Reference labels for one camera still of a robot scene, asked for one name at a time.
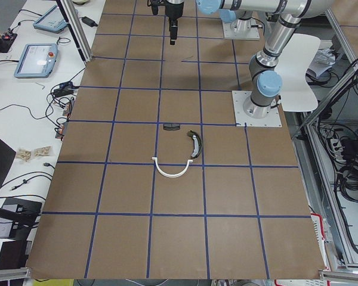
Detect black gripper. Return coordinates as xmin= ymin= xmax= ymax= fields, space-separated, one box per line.
xmin=165 ymin=0 xmax=184 ymax=45

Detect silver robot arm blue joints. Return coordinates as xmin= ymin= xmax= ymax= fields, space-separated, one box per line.
xmin=196 ymin=0 xmax=334 ymax=108

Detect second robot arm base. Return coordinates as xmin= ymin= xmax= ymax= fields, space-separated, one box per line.
xmin=218 ymin=9 xmax=253 ymax=33

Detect black power adapter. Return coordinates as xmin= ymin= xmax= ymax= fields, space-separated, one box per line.
xmin=81 ymin=16 xmax=98 ymax=27

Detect small black mesh part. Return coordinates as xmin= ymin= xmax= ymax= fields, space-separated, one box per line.
xmin=163 ymin=123 xmax=180 ymax=131

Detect far blue teach pendant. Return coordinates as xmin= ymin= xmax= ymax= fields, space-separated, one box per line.
xmin=33 ymin=5 xmax=67 ymax=33

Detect blue teach pendant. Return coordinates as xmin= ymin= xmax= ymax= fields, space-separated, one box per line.
xmin=14 ymin=43 xmax=58 ymax=79
xmin=33 ymin=5 xmax=67 ymax=33

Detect grey green curved part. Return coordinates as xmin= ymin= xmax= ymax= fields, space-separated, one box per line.
xmin=187 ymin=130 xmax=203 ymax=159

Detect black usb hub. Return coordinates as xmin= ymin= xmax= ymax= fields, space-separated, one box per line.
xmin=53 ymin=81 xmax=79 ymax=98

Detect white curved plastic part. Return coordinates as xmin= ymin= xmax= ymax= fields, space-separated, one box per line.
xmin=152 ymin=157 xmax=193 ymax=179

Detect near blue teach pendant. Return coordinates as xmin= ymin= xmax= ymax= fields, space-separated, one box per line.
xmin=14 ymin=43 xmax=58 ymax=79

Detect white plastic chair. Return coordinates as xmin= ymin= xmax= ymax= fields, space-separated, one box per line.
xmin=275 ymin=33 xmax=320 ymax=112

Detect bag of wooden pieces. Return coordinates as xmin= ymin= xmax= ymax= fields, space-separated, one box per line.
xmin=15 ymin=148 xmax=32 ymax=161

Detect black box device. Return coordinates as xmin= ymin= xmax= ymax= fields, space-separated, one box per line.
xmin=0 ymin=198 xmax=42 ymax=240

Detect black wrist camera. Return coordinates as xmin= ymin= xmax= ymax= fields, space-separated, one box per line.
xmin=147 ymin=0 xmax=165 ymax=15

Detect aluminium frame post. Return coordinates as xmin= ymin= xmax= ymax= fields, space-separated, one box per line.
xmin=56 ymin=0 xmax=92 ymax=63

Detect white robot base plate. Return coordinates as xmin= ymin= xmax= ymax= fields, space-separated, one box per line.
xmin=232 ymin=91 xmax=282 ymax=128

